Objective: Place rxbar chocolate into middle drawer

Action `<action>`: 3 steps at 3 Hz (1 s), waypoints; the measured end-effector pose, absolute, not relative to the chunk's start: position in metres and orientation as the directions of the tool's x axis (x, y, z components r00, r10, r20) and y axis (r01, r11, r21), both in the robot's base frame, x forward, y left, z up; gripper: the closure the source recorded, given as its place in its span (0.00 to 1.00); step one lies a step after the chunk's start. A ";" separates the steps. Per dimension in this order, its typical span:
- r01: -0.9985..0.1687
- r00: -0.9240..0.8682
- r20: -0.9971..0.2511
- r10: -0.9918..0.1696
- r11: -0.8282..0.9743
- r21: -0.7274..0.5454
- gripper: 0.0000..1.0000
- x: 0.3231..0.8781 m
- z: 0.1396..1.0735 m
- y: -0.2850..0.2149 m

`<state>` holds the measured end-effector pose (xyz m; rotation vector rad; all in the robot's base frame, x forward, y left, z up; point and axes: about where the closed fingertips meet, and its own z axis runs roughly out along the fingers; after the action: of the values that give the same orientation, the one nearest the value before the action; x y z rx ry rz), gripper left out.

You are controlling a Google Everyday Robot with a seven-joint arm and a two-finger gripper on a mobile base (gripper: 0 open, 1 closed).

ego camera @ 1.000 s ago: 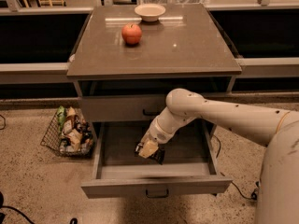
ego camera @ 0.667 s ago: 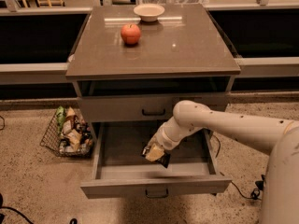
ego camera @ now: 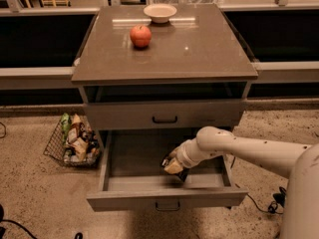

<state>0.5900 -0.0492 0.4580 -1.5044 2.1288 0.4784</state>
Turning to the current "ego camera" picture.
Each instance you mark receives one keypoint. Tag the grey drawer cabinet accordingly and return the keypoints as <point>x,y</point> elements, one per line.
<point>193,57</point>

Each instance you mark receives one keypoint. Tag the open grey middle drawer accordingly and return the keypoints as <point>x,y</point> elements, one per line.
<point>132,177</point>

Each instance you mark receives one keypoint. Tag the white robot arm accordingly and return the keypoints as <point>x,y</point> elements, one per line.
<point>299,163</point>

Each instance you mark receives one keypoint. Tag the white ceramic bowl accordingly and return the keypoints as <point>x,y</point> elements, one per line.
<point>160,13</point>

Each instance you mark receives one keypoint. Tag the closed grey upper drawer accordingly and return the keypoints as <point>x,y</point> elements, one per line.
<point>164,114</point>

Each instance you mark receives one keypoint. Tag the red apple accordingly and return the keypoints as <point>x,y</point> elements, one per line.
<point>140,36</point>

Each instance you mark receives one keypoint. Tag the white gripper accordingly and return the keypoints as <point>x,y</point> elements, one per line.
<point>182,155</point>

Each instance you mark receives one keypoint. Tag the dark rxbar chocolate bar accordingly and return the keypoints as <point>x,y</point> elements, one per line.
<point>182,175</point>

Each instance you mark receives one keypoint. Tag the wire basket of snacks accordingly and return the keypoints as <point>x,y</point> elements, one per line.
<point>73,143</point>

